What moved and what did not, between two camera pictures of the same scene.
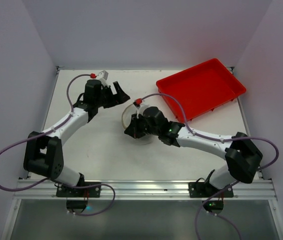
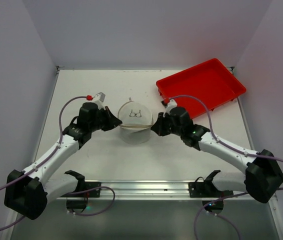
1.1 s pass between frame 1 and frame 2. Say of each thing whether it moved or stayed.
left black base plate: stayed
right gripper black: moved
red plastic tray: stayed
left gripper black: moved
